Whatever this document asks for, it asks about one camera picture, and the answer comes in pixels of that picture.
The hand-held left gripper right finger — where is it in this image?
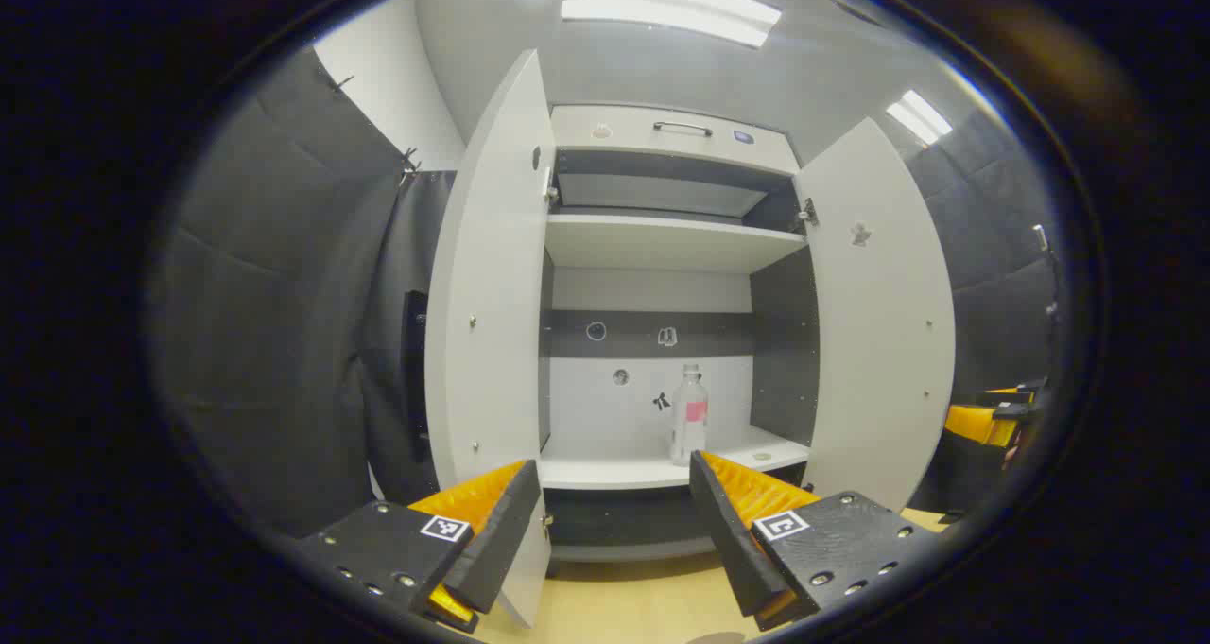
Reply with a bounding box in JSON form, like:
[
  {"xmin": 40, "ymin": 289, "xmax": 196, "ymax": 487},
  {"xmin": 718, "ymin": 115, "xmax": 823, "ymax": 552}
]
[{"xmin": 688, "ymin": 450, "xmax": 937, "ymax": 631}]

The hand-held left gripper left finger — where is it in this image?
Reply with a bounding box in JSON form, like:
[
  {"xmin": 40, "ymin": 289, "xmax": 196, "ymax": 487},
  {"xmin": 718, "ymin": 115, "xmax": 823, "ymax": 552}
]
[{"xmin": 301, "ymin": 459, "xmax": 545, "ymax": 634}]

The clear bottle with pink label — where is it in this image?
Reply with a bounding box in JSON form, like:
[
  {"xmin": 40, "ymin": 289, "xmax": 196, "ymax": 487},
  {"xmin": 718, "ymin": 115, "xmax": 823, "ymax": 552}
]
[{"xmin": 669, "ymin": 363, "xmax": 709, "ymax": 467}]

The white cabinet door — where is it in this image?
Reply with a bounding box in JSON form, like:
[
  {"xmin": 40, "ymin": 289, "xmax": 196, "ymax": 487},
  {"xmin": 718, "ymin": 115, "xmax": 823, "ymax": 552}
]
[
  {"xmin": 423, "ymin": 50, "xmax": 557, "ymax": 629},
  {"xmin": 794, "ymin": 117, "xmax": 956, "ymax": 513}
]

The white cabinet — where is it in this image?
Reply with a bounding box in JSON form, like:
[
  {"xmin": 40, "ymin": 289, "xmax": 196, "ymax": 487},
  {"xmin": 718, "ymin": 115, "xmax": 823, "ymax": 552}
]
[{"xmin": 539, "ymin": 105, "xmax": 820, "ymax": 565}]

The white cabinet shelf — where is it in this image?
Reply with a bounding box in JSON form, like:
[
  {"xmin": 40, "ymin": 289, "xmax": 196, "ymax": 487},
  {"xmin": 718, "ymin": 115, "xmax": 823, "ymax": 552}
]
[{"xmin": 545, "ymin": 214, "xmax": 806, "ymax": 274}]

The white cabinet drawer front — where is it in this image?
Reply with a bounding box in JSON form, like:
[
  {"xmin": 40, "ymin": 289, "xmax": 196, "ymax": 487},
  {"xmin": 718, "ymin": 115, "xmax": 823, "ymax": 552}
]
[{"xmin": 550, "ymin": 105, "xmax": 803, "ymax": 177}]

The quilted dark grey cloth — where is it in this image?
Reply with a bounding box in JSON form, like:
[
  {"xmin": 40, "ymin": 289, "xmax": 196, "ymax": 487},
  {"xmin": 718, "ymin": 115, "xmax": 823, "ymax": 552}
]
[
  {"xmin": 149, "ymin": 46, "xmax": 417, "ymax": 541},
  {"xmin": 874, "ymin": 105, "xmax": 1064, "ymax": 522}
]

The small ceiling light panel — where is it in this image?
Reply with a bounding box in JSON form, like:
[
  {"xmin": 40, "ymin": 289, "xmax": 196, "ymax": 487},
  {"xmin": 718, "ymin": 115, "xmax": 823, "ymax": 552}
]
[{"xmin": 886, "ymin": 90, "xmax": 953, "ymax": 146}]

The black backdrop cloth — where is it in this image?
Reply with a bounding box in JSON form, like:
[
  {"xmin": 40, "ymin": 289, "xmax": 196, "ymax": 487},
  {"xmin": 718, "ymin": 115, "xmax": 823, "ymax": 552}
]
[{"xmin": 357, "ymin": 169, "xmax": 457, "ymax": 505}]

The black door handle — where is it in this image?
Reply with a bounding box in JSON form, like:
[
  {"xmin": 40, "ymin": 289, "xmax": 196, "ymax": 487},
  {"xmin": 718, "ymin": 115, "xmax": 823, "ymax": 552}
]
[{"xmin": 405, "ymin": 290, "xmax": 431, "ymax": 463}]

